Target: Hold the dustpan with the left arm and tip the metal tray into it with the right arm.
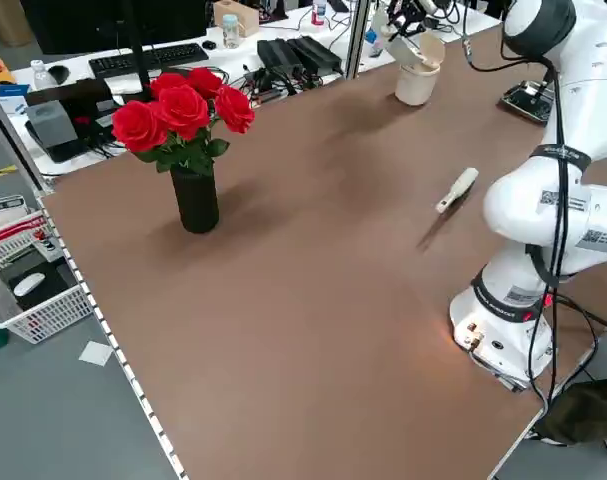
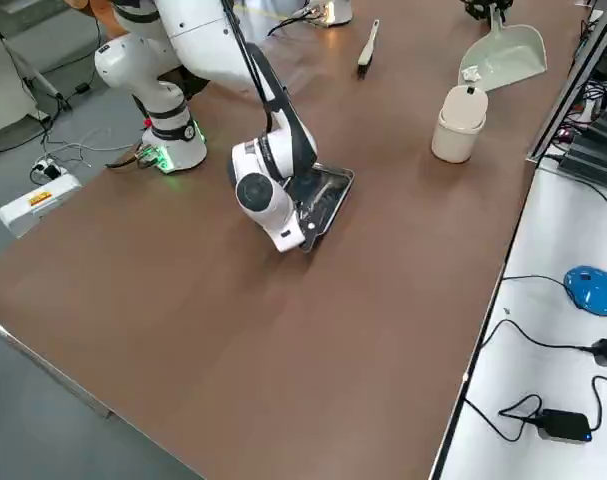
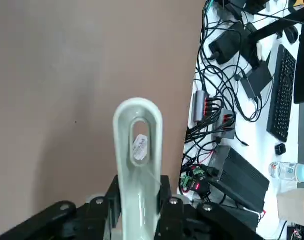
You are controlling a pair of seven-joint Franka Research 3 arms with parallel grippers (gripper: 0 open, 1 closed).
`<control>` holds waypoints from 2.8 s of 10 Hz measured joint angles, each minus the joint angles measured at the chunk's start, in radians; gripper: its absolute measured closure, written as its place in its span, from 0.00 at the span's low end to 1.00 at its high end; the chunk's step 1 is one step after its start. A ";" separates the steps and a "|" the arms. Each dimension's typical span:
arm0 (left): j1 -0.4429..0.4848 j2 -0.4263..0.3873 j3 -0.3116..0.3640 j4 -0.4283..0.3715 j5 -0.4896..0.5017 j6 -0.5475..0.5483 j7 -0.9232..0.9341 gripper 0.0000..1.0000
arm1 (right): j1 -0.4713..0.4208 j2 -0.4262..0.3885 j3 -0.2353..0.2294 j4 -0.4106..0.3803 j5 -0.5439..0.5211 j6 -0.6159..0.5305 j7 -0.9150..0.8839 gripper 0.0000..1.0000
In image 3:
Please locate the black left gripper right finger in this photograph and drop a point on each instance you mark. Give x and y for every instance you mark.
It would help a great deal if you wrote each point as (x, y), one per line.
(191, 222)

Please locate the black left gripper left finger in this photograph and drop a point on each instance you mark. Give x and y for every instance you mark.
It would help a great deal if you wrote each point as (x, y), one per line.
(66, 222)

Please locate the beige plastic dustpan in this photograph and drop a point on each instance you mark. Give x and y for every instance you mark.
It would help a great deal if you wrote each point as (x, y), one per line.
(139, 200)

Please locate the white paper dustpan tag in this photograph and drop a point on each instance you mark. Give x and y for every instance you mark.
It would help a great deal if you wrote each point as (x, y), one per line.
(139, 147)

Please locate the green circuit board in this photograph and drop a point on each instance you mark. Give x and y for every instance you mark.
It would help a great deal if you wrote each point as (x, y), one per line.
(195, 172)

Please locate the black finned power supply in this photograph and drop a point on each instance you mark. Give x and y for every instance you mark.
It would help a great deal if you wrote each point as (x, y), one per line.
(242, 175)

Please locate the grey usb hub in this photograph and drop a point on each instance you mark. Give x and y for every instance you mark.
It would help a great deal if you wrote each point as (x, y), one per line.
(199, 105)
(227, 125)

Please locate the brown cardboard box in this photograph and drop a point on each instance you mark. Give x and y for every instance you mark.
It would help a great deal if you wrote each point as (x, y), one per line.
(294, 205)

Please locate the clear bottle pale blue cap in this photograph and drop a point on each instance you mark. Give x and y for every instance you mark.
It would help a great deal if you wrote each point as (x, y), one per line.
(289, 171)

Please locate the small black mouse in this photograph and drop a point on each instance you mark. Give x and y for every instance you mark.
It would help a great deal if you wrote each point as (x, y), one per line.
(280, 149)

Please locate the black keyboard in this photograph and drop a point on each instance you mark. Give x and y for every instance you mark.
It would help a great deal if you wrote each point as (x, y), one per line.
(282, 95)

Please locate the black monitor with stand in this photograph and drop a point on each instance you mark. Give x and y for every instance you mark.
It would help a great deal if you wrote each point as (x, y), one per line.
(303, 75)

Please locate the black computer mouse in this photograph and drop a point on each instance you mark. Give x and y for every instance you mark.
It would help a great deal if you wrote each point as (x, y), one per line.
(290, 33)

